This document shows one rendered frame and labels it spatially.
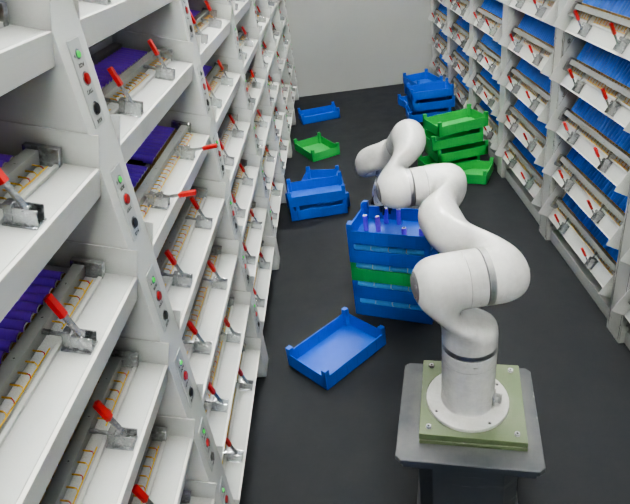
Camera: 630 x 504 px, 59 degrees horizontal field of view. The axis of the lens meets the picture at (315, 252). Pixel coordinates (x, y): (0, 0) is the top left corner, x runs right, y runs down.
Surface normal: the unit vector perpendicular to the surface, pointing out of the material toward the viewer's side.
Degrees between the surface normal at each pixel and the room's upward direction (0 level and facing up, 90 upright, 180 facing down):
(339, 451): 0
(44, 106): 90
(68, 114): 90
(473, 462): 0
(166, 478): 17
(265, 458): 0
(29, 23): 90
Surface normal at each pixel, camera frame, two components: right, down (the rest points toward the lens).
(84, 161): 0.00, 0.51
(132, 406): 0.16, -0.85
